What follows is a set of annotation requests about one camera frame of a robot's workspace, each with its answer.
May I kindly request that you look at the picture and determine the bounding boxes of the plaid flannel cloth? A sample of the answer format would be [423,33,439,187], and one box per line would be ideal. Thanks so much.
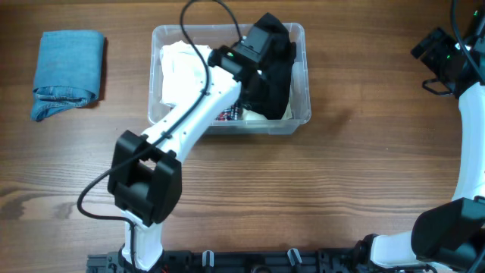
[169,104,243,123]

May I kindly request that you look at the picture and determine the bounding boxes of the clear plastic storage container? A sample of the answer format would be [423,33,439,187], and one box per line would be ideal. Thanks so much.
[148,23,311,135]

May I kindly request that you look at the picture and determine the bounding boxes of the white t-shirt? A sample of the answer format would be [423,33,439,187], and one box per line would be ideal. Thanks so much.
[160,40,206,108]

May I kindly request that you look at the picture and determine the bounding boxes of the right black camera cable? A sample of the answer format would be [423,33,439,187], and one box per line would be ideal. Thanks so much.
[449,0,485,84]

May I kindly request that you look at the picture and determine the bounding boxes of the folded blue denim jeans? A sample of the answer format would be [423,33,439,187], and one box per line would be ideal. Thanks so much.
[30,30,105,121]

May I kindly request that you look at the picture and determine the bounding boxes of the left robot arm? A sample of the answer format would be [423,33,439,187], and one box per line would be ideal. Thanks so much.
[108,25,275,272]

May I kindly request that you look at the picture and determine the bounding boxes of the black camera cable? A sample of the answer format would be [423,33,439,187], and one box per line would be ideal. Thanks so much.
[449,0,485,84]
[76,0,244,272]

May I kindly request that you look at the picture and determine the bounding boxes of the black garment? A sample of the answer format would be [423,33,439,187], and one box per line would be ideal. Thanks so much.
[240,13,296,120]

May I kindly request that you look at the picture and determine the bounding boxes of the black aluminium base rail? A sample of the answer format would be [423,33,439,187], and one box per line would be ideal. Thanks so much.
[86,247,380,273]

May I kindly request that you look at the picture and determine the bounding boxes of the left black camera cable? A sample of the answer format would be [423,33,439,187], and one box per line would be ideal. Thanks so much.
[76,0,244,272]

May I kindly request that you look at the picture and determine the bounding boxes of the cream cloth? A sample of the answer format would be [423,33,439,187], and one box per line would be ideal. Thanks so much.
[240,60,296,122]

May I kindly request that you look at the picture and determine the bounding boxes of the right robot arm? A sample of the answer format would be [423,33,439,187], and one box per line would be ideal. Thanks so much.
[348,0,484,272]

